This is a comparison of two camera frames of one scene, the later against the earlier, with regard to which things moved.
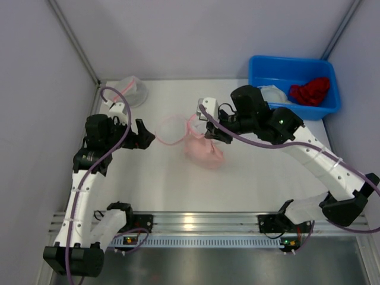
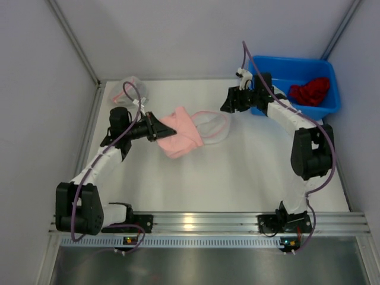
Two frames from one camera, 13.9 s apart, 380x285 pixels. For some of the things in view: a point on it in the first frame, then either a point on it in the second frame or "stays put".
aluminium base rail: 229,225 stays put
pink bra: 201,151 to 187,138
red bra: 310,93 stays put
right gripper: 216,130 to 237,99
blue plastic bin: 283,72 stays put
